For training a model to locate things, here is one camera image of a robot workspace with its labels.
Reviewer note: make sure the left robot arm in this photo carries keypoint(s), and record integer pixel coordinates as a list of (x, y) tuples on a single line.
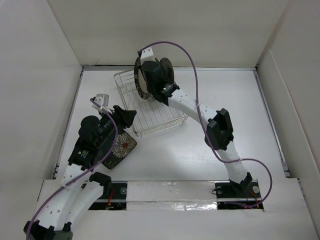
[(59, 214)]

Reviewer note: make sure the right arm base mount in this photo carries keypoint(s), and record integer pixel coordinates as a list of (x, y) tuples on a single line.
[(230, 197)]

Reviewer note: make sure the wire dish rack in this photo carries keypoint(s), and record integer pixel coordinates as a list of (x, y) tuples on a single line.
[(152, 117)]

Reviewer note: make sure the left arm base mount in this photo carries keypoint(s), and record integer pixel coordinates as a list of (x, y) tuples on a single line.
[(114, 194)]

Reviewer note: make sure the grey reindeer plate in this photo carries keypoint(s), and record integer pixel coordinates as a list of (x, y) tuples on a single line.
[(168, 70)]

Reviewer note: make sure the silver taped front rail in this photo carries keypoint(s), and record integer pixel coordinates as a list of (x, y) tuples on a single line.
[(170, 196)]

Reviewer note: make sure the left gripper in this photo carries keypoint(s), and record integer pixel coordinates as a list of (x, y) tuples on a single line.
[(126, 116)]

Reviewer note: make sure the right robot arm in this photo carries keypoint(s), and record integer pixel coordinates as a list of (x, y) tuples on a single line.
[(218, 129)]

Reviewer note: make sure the black square floral plate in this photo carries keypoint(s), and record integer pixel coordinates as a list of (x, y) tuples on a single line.
[(124, 145)]

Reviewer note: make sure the dark patterned rim plate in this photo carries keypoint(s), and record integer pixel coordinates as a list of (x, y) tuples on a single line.
[(138, 80)]

